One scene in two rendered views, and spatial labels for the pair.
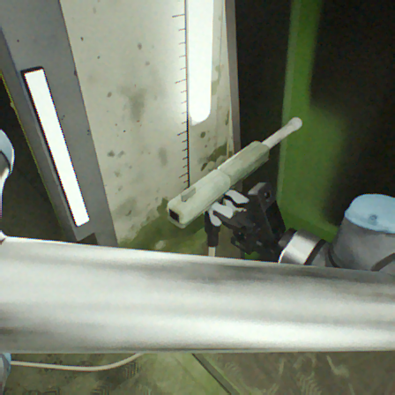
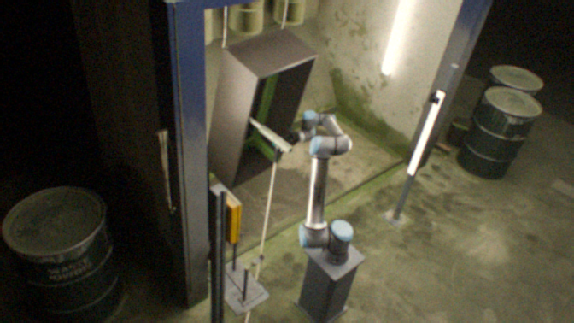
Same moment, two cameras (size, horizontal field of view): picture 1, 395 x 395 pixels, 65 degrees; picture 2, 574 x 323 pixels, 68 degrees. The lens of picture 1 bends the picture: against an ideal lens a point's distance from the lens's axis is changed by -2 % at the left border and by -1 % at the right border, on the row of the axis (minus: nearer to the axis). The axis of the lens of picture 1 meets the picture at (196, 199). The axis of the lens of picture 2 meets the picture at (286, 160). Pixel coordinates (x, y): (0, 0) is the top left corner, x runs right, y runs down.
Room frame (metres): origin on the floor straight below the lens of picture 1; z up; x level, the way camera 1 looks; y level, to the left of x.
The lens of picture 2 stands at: (0.50, 2.36, 2.93)
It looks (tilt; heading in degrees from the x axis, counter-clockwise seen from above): 39 degrees down; 269
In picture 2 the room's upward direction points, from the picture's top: 8 degrees clockwise
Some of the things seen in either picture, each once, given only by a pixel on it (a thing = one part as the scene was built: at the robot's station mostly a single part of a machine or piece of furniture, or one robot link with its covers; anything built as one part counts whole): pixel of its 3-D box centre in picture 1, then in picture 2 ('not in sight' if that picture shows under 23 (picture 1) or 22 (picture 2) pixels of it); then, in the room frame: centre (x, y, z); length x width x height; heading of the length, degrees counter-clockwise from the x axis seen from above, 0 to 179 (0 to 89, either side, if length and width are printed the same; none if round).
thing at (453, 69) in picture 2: not in sight; (420, 152); (-0.68, -0.58, 0.82); 0.05 x 0.05 x 1.64; 44
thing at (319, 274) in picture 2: not in sight; (327, 281); (0.05, 0.48, 0.32); 0.31 x 0.31 x 0.64; 44
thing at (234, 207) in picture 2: not in sight; (228, 218); (0.71, 0.98, 1.42); 0.12 x 0.06 x 0.26; 134
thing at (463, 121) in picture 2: not in sight; (459, 132); (-1.63, -2.06, 0.14); 0.31 x 0.29 x 0.28; 44
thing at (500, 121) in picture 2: not in sight; (495, 135); (-1.81, -1.62, 0.44); 0.59 x 0.58 x 0.89; 59
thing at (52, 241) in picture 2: not in sight; (55, 220); (1.82, 0.66, 0.86); 0.54 x 0.54 x 0.01
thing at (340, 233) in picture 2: not in sight; (338, 236); (0.06, 0.48, 0.83); 0.17 x 0.15 x 0.18; 8
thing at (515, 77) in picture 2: not in sight; (516, 78); (-2.07, -2.22, 0.86); 0.54 x 0.54 x 0.01
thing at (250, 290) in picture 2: not in sight; (242, 267); (0.64, 0.90, 0.95); 0.26 x 0.15 x 0.32; 134
